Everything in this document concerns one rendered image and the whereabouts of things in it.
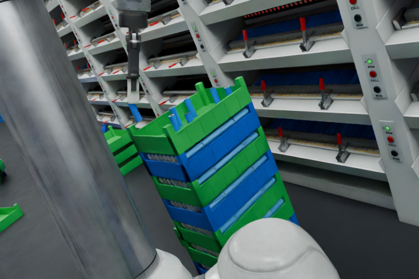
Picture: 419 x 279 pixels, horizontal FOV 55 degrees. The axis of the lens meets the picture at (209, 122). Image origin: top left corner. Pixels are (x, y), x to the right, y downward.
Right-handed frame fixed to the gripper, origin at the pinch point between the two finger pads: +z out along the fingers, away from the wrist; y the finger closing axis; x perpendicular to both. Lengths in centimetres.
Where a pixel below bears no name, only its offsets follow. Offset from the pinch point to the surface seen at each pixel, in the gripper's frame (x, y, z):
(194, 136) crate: 14.6, 13.0, 9.6
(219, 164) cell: 22.6, 10.2, 18.6
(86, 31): -21, -171, -10
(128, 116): 5, -169, 47
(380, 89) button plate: 60, 23, -4
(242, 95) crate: 30.2, 2.6, 1.0
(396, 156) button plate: 68, 22, 14
